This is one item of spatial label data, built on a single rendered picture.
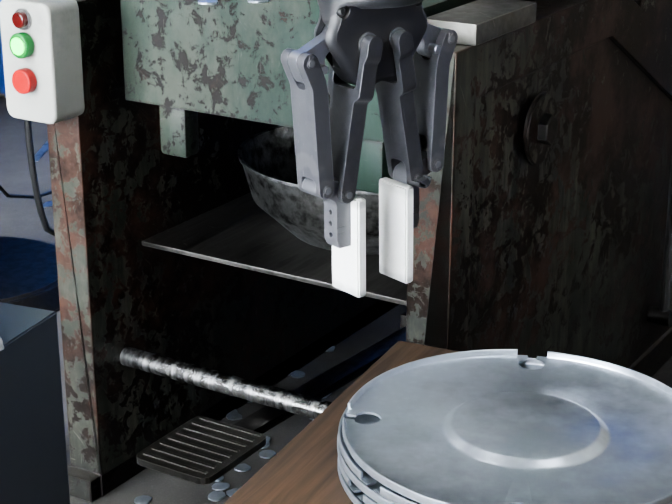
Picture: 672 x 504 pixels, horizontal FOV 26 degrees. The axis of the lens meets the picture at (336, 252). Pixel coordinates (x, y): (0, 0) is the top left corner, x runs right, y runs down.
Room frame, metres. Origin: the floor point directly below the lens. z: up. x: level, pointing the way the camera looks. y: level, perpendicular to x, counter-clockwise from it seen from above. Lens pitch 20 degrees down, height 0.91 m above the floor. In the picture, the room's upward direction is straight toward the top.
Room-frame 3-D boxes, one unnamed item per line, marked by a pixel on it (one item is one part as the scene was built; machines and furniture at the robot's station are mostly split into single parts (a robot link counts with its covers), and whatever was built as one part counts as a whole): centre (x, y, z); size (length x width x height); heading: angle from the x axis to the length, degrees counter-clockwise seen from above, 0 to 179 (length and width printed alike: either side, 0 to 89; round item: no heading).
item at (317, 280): (1.76, -0.05, 0.31); 0.43 x 0.42 x 0.01; 58
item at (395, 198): (0.96, -0.04, 0.58); 0.03 x 0.01 x 0.07; 38
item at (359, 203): (0.93, -0.01, 0.58); 0.03 x 0.01 x 0.07; 38
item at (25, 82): (1.58, 0.34, 0.54); 0.03 x 0.01 x 0.03; 58
